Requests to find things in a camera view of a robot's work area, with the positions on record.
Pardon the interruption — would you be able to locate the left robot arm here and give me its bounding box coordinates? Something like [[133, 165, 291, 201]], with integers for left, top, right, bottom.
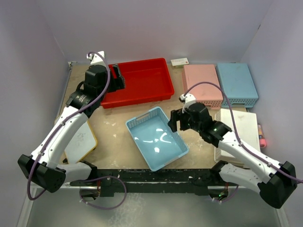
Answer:
[[18, 64, 116, 193]]

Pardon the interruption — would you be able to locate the pink perforated basket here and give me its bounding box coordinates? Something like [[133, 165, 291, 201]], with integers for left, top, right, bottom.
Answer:
[[181, 63, 224, 111]]

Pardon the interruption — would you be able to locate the red plastic tray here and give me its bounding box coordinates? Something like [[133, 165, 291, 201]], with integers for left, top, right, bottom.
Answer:
[[101, 58, 175, 109]]

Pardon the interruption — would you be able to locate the yellow-rimmed whiteboard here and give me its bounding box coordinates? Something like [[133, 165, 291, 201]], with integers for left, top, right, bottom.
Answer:
[[59, 121, 98, 164]]

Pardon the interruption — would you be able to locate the pink marker pen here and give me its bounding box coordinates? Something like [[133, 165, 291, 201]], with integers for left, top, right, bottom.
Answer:
[[258, 124, 267, 148]]

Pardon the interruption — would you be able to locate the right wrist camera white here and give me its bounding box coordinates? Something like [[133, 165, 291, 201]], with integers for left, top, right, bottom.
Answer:
[[179, 93, 196, 113]]

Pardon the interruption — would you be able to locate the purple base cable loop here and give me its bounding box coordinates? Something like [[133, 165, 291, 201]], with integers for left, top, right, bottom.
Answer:
[[79, 175, 128, 210]]

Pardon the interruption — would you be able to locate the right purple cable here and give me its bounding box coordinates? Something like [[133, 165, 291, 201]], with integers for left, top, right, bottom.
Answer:
[[183, 81, 303, 184]]

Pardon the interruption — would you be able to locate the light blue perforated basket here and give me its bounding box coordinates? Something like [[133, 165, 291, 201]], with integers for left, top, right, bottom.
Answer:
[[215, 63, 258, 108]]

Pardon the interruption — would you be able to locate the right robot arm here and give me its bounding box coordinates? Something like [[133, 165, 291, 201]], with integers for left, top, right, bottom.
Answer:
[[168, 103, 298, 209]]

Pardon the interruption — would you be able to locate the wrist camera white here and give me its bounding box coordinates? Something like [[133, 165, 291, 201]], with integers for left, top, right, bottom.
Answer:
[[86, 53, 105, 66], [179, 93, 196, 113]]

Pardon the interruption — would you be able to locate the small white red box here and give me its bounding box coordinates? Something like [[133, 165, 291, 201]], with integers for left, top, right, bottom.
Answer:
[[170, 58, 189, 69]]

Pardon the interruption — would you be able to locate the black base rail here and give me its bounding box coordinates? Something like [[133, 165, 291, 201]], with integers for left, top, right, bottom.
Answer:
[[71, 167, 235, 197]]

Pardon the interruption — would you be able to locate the white perforated basket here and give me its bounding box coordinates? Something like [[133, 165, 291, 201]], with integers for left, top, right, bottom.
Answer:
[[214, 108, 260, 169]]

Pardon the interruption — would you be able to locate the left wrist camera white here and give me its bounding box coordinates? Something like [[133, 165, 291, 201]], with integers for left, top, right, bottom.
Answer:
[[86, 53, 105, 66]]

